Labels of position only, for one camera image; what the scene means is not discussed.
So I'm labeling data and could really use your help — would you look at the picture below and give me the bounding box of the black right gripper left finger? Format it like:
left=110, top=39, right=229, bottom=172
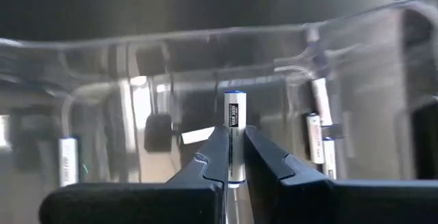
left=38, top=125, right=230, bottom=224

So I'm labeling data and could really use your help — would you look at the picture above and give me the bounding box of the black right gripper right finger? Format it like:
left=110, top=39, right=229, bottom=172
left=244, top=125, right=438, bottom=224

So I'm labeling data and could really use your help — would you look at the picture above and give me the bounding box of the white label strip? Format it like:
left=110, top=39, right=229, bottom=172
left=180, top=125, right=217, bottom=146

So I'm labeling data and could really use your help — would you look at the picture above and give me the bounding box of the clear plastic bin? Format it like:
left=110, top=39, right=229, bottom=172
left=0, top=0, right=438, bottom=187

